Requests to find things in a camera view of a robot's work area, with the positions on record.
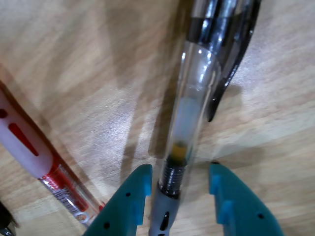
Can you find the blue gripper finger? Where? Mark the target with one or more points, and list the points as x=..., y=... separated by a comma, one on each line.
x=246, y=211
x=118, y=209

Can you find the clear retractable pen yellow band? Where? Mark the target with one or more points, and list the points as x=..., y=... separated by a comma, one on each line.
x=189, y=110

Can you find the red retractable pen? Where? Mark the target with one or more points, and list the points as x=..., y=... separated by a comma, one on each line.
x=22, y=145

